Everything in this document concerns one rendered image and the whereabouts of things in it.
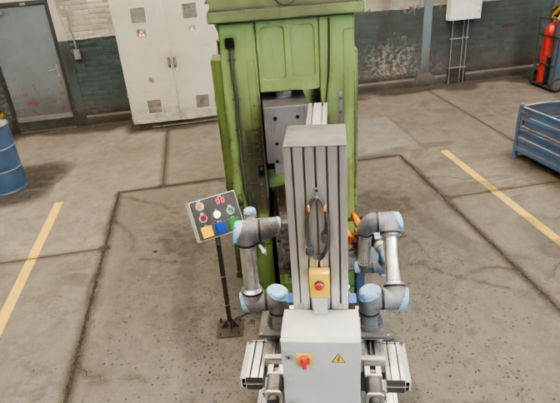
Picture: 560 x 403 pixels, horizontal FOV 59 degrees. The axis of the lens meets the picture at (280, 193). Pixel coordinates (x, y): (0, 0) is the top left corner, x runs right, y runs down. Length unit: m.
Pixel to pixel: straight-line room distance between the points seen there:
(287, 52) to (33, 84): 6.83
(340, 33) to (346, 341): 2.01
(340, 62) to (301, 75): 0.27
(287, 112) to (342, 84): 0.43
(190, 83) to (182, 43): 0.65
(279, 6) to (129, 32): 5.44
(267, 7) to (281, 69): 0.41
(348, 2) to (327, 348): 2.10
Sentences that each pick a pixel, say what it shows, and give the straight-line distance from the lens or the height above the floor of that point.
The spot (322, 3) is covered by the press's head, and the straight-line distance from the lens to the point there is 3.32.
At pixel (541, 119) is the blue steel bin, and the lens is 6.78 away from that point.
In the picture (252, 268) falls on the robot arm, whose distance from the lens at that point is 2.67.
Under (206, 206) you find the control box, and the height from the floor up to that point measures 1.15.
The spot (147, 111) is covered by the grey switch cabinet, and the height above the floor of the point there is 0.32.
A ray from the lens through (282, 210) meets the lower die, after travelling 3.65.
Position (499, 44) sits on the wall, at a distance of 10.91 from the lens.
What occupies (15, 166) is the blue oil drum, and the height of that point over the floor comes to 0.32.
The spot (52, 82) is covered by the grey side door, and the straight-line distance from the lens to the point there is 9.60.
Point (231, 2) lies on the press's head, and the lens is 3.30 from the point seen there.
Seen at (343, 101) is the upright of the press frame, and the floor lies 1.72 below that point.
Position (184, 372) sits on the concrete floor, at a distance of 3.90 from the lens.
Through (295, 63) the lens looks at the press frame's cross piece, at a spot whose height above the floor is 2.00.
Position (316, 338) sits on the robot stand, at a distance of 2.21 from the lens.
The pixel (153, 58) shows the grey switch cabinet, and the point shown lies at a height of 1.16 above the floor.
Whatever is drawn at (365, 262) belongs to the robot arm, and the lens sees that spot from 3.07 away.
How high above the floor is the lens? 2.75
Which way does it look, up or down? 27 degrees down
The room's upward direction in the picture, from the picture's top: 4 degrees counter-clockwise
